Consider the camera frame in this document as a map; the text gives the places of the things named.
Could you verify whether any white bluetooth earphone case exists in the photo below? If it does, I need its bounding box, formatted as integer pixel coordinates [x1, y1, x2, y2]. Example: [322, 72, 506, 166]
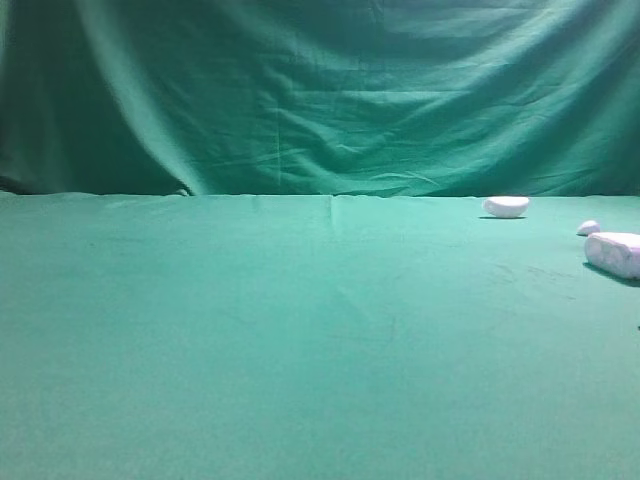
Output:
[584, 232, 639, 280]

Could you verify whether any green table cloth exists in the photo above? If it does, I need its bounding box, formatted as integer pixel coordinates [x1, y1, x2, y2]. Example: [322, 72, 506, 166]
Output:
[1, 194, 639, 479]

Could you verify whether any green backdrop curtain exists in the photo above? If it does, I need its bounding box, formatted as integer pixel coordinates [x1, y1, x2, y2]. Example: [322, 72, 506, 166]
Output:
[1, 1, 639, 197]

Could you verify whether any small white earbud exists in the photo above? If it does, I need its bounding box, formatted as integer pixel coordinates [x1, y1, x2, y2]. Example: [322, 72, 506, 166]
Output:
[576, 220, 601, 237]

